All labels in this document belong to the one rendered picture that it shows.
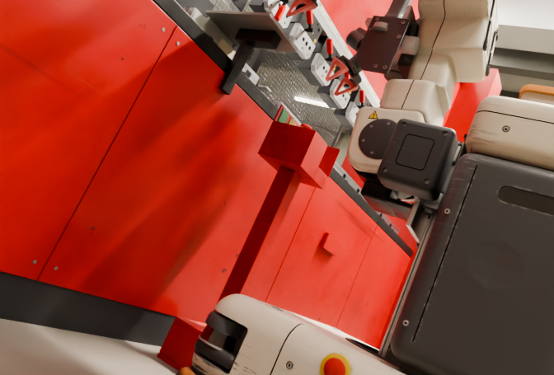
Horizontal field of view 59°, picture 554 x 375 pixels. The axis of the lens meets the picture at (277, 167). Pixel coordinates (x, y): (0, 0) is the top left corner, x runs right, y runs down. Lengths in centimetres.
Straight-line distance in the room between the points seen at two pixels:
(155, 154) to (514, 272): 93
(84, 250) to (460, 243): 90
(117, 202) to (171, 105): 30
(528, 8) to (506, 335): 572
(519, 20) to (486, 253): 554
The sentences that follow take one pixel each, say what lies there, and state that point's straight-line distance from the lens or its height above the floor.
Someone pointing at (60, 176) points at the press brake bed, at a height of 34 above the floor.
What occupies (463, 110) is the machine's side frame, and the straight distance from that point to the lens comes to 369.
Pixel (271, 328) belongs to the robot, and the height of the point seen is 25.
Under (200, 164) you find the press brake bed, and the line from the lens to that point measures 150.
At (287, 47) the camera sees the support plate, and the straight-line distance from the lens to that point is 156.
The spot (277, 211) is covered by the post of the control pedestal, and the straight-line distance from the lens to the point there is 150.
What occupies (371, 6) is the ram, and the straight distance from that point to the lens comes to 245.
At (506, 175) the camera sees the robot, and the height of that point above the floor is 65.
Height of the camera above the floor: 33
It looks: 12 degrees up
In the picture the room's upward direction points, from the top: 25 degrees clockwise
